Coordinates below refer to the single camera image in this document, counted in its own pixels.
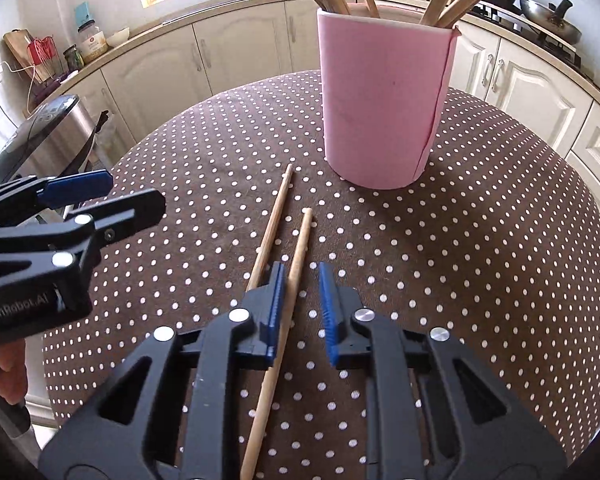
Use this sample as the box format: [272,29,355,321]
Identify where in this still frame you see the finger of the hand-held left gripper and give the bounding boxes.
[0,189,166,291]
[0,170,114,214]

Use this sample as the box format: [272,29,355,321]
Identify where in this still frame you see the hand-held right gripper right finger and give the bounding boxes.
[318,261,568,480]

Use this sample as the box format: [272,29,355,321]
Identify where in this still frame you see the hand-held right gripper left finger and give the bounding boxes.
[37,261,287,480]

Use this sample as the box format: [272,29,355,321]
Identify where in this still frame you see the wooden chopstick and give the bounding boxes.
[239,207,314,480]
[246,163,295,292]

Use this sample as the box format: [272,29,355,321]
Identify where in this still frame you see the pink cup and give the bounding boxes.
[316,6,462,191]

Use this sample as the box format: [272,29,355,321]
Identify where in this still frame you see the person's left hand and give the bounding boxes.
[0,347,29,402]

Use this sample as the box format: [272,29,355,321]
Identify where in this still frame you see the silver black rice cooker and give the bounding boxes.
[0,94,101,186]

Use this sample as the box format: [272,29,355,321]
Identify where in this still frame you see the purple cloth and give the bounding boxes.
[30,72,78,106]

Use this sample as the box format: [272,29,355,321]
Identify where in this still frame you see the brown polka dot tablecloth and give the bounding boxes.
[40,70,600,480]

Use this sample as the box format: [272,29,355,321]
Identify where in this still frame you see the small dark jar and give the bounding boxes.
[62,45,85,72]

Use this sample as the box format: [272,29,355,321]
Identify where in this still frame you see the red mesh bag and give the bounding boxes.
[26,36,60,73]

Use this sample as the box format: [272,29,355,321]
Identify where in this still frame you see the white lid glass jar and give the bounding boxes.
[76,20,110,65]

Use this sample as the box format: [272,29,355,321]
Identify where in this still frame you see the wooden cutting board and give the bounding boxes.
[2,29,46,83]

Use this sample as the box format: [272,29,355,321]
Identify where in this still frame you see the cream base cabinets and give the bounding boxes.
[70,0,600,201]

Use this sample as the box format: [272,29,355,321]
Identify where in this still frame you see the black gas stove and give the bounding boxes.
[472,2,581,56]

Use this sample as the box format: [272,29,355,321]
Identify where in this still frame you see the steel wok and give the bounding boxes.
[519,0,583,46]

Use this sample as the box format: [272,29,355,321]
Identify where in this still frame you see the white cable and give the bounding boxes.
[0,62,36,111]

